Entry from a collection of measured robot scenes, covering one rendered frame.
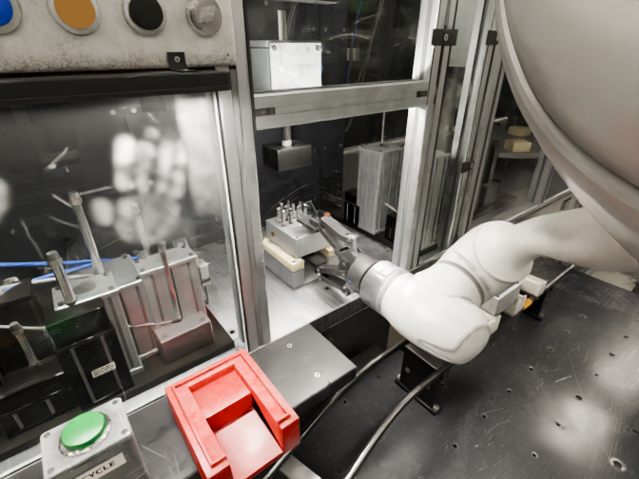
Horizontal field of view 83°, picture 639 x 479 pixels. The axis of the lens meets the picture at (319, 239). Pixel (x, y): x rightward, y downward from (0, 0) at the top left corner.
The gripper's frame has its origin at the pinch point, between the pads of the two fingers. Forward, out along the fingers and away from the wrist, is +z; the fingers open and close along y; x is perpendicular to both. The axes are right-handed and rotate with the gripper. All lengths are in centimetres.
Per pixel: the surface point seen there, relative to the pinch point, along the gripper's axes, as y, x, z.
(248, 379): -3.9, 28.0, -23.0
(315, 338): -9.5, 11.9, -17.7
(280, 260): -4.2, 6.6, 2.4
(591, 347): -33, -59, -46
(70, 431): 3, 48, -24
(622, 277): -101, -246, -22
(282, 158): 18.2, 3.1, 4.6
